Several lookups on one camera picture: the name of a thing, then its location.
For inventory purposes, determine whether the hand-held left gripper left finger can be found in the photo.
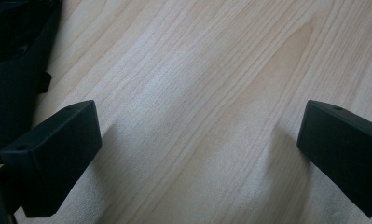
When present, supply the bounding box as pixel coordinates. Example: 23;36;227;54
0;99;103;218

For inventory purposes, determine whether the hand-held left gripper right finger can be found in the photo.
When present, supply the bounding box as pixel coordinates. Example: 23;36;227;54
296;99;372;218

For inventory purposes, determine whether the black glove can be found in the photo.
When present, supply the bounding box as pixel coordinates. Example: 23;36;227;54
0;0;62;164

